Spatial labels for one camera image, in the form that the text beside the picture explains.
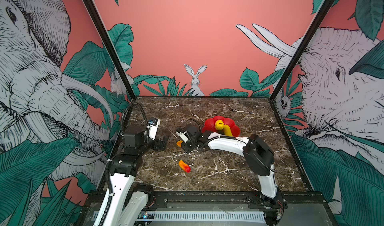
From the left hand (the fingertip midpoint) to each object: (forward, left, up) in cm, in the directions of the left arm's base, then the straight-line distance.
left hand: (159, 130), depth 72 cm
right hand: (+1, -9, -18) cm, 20 cm away
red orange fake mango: (+2, -8, -18) cm, 20 cm away
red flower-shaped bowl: (+17, -29, -23) cm, 41 cm away
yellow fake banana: (+11, -39, -21) cm, 45 cm away
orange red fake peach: (-11, -11, -22) cm, 27 cm away
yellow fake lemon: (+14, -34, -19) cm, 42 cm away
